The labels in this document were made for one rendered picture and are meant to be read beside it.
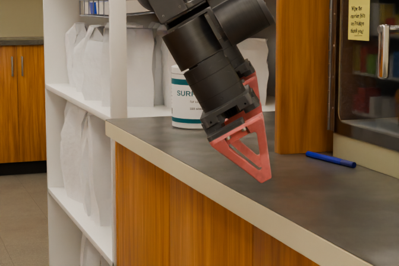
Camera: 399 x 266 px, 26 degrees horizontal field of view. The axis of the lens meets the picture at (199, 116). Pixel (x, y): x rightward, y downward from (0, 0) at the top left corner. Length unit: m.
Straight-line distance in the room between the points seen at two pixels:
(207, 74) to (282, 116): 0.74
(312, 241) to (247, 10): 0.34
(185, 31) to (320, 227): 0.36
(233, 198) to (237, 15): 0.49
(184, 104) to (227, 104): 1.09
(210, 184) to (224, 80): 0.53
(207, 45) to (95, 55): 1.86
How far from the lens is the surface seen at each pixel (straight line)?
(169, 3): 1.00
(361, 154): 1.64
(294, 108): 1.74
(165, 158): 1.76
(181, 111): 2.08
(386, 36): 1.45
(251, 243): 1.45
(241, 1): 1.01
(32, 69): 6.28
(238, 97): 1.00
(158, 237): 1.96
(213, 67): 1.01
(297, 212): 1.27
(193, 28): 1.01
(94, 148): 2.87
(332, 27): 1.70
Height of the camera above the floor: 1.24
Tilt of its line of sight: 8 degrees down
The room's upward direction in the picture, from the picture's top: straight up
